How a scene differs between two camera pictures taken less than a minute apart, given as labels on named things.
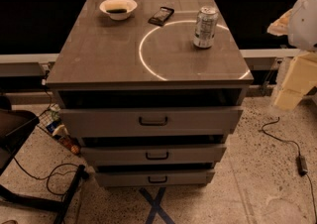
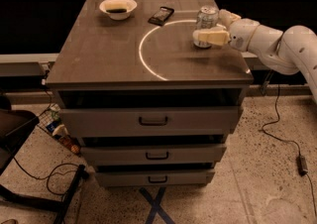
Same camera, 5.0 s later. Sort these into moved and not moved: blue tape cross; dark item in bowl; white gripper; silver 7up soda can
Moved: white gripper
Not moved: blue tape cross; silver 7up soda can; dark item in bowl
